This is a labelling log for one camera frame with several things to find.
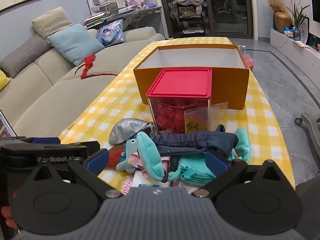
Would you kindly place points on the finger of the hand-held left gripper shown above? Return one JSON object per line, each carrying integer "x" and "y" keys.
{"x": 46, "y": 140}
{"x": 87, "y": 147}

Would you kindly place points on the clear plastic bag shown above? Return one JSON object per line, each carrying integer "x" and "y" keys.
{"x": 200, "y": 120}

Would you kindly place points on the yellow cushion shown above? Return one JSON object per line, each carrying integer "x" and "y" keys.
{"x": 3, "y": 80}

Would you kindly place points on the pink pet bed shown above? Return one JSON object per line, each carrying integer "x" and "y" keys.
{"x": 190, "y": 0}

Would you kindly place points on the blue glass vase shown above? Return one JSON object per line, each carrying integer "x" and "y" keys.
{"x": 297, "y": 34}

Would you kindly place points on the dried flower bunch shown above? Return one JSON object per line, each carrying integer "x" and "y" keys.
{"x": 275, "y": 3}

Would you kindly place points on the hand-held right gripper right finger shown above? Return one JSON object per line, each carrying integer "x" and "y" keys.
{"x": 216, "y": 163}

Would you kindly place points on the silver cloth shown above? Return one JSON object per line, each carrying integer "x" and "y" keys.
{"x": 125, "y": 130}

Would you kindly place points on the yellow paper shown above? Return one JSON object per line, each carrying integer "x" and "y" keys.
{"x": 301, "y": 44}

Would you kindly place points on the black shelf cart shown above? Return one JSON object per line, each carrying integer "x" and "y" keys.
{"x": 191, "y": 20}

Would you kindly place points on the blue printed cushion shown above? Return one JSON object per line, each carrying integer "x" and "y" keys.
{"x": 110, "y": 33}

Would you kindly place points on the white low cabinet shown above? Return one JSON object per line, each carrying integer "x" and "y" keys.
{"x": 287, "y": 47}

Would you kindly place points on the black television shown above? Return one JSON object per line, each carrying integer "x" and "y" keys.
{"x": 315, "y": 0}

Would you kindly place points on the picture frame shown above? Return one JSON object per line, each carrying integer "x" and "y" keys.
{"x": 6, "y": 126}

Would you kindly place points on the gold vase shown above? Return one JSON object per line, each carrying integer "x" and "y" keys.
{"x": 282, "y": 22}

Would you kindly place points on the pink basket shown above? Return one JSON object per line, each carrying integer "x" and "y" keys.
{"x": 249, "y": 63}

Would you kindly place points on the person's left hand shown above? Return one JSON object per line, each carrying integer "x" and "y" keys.
{"x": 7, "y": 216}

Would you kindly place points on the grey desk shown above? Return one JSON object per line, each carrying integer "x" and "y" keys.
{"x": 145, "y": 17}

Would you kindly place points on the white carton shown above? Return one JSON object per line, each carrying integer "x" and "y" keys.
{"x": 242, "y": 50}

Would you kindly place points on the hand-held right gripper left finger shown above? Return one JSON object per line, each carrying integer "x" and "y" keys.
{"x": 96, "y": 161}

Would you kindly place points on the navy elastic cloth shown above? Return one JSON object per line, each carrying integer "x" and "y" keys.
{"x": 180, "y": 142}

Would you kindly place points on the teal zip pouch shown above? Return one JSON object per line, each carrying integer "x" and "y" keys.
{"x": 192, "y": 167}

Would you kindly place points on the orange cardboard box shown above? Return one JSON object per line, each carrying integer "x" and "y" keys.
{"x": 230, "y": 87}

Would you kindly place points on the beige cushion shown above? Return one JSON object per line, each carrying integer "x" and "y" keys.
{"x": 50, "y": 21}

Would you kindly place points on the grey houndstooth cushion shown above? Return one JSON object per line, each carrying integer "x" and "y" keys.
{"x": 22, "y": 57}

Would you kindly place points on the dark glass sliding door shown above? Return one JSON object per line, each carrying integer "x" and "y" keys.
{"x": 230, "y": 7}

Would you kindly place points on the pile of desk clutter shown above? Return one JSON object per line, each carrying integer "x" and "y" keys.
{"x": 112, "y": 6}

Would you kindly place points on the teal plush slipper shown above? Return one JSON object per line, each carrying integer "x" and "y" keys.
{"x": 243, "y": 142}

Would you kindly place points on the red ribbon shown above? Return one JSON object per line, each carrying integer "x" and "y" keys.
{"x": 87, "y": 63}

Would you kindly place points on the pink tinsel piece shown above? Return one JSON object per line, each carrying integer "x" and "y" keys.
{"x": 127, "y": 186}

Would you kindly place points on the green plant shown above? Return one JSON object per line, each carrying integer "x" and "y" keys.
{"x": 298, "y": 17}

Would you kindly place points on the teal plush dinosaur toy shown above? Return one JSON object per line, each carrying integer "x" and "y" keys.
{"x": 150, "y": 155}

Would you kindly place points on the beige sofa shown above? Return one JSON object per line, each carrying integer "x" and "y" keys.
{"x": 62, "y": 92}

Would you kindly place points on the clear container with red lid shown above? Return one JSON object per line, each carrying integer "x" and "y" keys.
{"x": 180, "y": 82}

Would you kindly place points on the light blue cushion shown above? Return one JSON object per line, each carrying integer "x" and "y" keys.
{"x": 72, "y": 42}

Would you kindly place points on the grey office chair base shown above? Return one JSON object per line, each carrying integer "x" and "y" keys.
{"x": 311, "y": 125}

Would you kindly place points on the blue snack packet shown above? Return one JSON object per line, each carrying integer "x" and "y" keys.
{"x": 288, "y": 31}

